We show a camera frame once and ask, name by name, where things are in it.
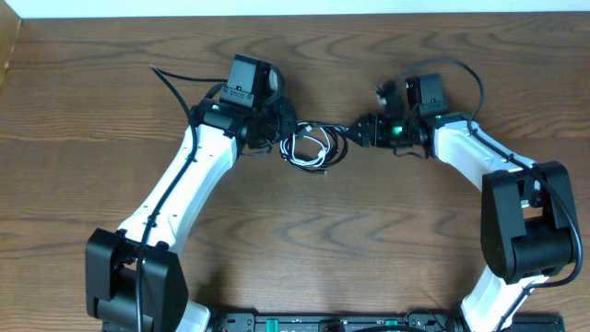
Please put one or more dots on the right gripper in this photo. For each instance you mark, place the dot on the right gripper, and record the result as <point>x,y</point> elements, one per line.
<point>373,132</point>

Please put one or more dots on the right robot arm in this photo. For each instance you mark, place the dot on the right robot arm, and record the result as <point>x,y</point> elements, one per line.
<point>529,234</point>

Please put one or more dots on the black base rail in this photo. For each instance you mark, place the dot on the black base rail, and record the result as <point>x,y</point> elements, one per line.
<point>247,322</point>

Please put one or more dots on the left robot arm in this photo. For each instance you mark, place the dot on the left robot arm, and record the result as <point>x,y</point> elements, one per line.
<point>134,277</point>

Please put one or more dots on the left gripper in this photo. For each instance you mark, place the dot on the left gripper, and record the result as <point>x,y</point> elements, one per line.
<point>289,120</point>

